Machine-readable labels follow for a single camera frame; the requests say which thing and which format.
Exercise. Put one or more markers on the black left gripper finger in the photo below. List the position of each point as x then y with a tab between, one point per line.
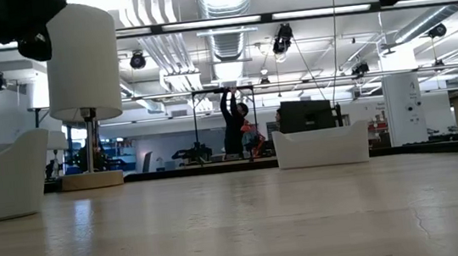
35	48

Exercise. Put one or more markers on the black background robot arm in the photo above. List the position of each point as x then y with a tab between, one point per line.
193	153

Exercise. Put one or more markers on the background lamp white shade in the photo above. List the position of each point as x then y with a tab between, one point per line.
58	139

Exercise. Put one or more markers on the white pillar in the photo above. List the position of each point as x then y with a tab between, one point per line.
404	109

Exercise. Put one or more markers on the person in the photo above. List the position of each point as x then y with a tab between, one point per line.
278	118
101	158
233	127

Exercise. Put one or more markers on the white plastic bin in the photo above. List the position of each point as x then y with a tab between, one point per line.
320	148
4	181

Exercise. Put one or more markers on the black monitor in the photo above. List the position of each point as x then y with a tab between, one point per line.
306	115

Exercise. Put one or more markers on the red orange background object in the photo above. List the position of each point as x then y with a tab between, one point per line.
253	138

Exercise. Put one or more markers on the black frame bar with lights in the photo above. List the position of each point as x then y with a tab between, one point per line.
266	17

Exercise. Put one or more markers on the silver ventilation duct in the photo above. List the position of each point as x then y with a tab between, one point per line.
224	0

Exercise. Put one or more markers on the black background gantry frame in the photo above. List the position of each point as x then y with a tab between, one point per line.
195	119

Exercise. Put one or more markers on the black table frame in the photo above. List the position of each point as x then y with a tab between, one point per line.
216	169

